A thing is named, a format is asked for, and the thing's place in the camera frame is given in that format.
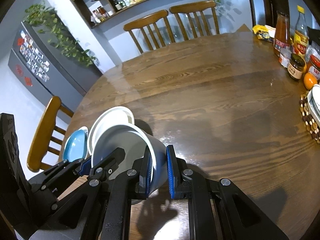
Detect small red label jar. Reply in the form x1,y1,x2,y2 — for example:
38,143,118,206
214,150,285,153
279,48,291,68

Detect hanging green vine plant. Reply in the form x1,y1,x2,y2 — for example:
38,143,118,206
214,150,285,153
24,2,97,67

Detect large patterned square plate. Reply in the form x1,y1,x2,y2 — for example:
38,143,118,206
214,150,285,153
62,126,90,163

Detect yellow snack packet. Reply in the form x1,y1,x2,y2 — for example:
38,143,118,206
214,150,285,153
252,24,276,42

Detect large white bowl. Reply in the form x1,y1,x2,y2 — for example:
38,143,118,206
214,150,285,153
87,106,135,155

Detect orange fruit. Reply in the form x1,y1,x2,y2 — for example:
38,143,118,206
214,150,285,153
303,73,318,90

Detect stacked patterned dishes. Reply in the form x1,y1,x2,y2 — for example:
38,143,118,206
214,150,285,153
307,84,320,126

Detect wooden chair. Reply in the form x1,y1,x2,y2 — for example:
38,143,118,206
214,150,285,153
169,0,220,41
27,96,74,172
123,10,176,54

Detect dark wooden door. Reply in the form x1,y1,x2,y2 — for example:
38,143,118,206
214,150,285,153
249,0,290,27

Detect yellow cap vinegar bottle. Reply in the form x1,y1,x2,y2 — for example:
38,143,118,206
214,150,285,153
293,5,309,59

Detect red lid chili jar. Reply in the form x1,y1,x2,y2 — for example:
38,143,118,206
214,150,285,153
306,55,320,81

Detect wooden bead trivet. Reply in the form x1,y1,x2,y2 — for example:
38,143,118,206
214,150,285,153
299,91,319,144

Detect white ramekin cup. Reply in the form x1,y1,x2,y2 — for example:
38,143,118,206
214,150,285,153
91,124,168,193

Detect red sauce bottle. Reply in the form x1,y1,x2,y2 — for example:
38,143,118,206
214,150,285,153
273,11,291,57

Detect grey refrigerator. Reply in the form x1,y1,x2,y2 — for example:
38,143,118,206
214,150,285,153
8,21,102,112

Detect back right wooden chair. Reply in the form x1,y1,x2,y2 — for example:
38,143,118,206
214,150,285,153
169,0,220,41

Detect dark lid sauce jar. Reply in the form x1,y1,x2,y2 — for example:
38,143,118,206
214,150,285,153
287,53,305,80

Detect back left wooden chair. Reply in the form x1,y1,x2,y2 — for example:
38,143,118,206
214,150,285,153
123,10,176,54

